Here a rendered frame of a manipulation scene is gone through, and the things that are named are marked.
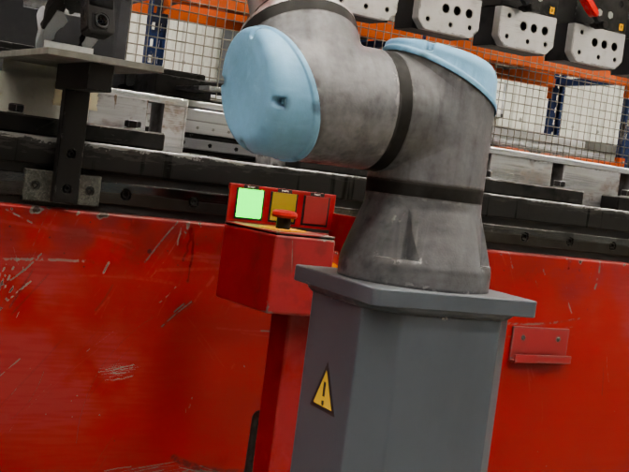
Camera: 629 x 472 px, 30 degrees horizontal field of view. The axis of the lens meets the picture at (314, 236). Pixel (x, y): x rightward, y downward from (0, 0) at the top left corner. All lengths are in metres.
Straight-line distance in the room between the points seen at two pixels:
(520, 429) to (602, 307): 0.31
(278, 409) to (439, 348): 0.74
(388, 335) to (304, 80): 0.24
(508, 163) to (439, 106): 1.38
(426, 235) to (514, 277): 1.26
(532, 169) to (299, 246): 0.91
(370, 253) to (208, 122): 1.31
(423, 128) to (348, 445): 0.30
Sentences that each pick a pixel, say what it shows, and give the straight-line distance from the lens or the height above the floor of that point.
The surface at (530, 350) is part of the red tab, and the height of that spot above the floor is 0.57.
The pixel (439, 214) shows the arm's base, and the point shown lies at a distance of 1.11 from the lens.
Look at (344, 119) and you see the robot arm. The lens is 1.06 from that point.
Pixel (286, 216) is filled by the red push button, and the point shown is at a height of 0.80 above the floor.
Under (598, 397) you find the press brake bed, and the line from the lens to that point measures 2.57.
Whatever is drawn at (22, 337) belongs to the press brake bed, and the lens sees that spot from 1.89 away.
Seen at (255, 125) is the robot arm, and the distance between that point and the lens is 1.06.
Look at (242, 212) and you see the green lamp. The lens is 1.84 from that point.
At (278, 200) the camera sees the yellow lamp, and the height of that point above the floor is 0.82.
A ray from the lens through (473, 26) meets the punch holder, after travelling 2.39.
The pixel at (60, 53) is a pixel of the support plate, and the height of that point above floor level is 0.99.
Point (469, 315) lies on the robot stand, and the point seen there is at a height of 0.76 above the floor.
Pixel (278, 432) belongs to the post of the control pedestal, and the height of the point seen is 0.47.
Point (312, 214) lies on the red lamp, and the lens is 1.90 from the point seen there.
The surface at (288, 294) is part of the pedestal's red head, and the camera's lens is 1.72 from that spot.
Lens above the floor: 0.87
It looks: 3 degrees down
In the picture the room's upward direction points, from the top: 7 degrees clockwise
